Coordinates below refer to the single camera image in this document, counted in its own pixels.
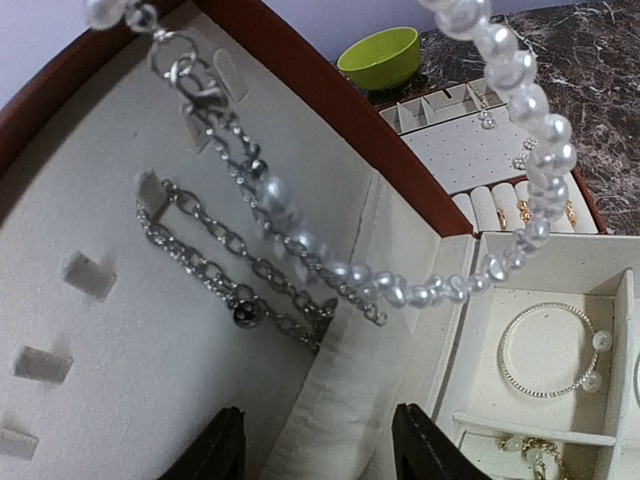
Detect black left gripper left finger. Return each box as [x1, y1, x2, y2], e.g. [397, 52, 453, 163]
[187, 407, 246, 480]

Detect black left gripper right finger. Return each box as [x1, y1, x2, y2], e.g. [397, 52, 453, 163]
[392, 404, 473, 479]

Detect red wooden jewelry box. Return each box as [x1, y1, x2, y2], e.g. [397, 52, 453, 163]
[1, 1, 639, 479]

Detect red earring tray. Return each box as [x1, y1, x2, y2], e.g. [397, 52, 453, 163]
[377, 79, 607, 236]

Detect white pearl necklace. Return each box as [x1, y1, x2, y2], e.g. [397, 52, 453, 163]
[87, 0, 579, 314]

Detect silver charm jewelry pile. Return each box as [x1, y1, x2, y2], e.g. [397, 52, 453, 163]
[497, 434, 571, 480]

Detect silver bangle front compartment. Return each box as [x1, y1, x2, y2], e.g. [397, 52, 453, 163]
[497, 302, 614, 400]

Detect green small bowl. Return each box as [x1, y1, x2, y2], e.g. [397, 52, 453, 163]
[337, 27, 421, 91]

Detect silver chain necklace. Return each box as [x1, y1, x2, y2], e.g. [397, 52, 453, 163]
[134, 172, 389, 354]

